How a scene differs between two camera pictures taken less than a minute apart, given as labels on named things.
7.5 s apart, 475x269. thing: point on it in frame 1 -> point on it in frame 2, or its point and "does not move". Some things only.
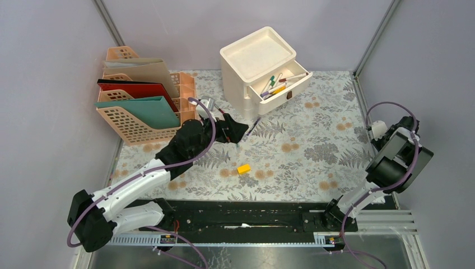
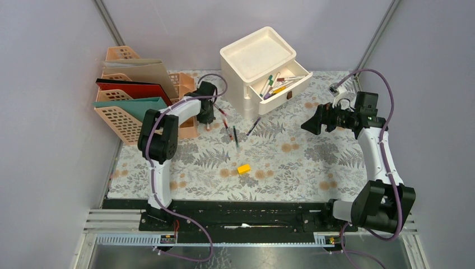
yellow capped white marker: (278, 90) does not move
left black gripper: (235, 130) -> (209, 118)
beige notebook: (145, 69) does not move
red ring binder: (139, 89) does not move
